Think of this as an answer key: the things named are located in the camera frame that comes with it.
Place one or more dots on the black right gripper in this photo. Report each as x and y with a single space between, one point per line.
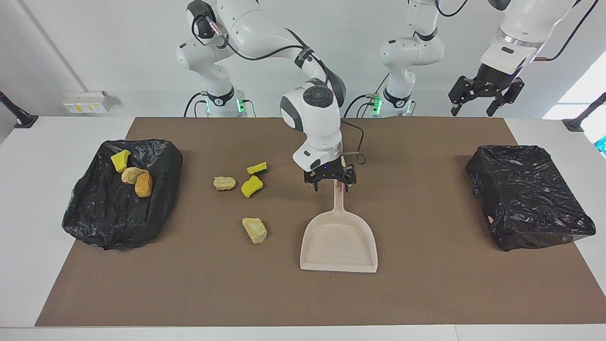
331 172

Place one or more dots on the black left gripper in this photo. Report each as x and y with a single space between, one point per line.
492 78

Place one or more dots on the beige plastic dustpan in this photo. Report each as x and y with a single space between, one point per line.
338 246

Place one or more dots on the yellow sponge with green edge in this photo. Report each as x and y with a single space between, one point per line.
256 168

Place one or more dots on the curved yellow sponge piece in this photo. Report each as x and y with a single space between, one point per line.
252 186

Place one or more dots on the large beige sponge chunk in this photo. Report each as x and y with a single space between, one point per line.
254 230

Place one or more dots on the round beige foam piece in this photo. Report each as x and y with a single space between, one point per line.
224 183

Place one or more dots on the orange-brown sponge lump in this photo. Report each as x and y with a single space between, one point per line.
144 185

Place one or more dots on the pale beige sponge chunk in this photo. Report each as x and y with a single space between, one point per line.
130 174

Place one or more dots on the yellow sponge wedge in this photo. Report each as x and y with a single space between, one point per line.
120 160

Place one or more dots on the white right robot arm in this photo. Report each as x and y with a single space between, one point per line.
317 123

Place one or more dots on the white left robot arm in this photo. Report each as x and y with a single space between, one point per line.
407 52

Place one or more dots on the black bag-lined bin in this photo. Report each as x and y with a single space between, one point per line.
530 199
123 222

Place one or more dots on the brown table mat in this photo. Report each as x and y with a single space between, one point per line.
284 293

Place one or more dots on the teal object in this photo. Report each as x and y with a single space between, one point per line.
602 146

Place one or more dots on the white wall socket box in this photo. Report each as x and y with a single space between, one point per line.
87 102

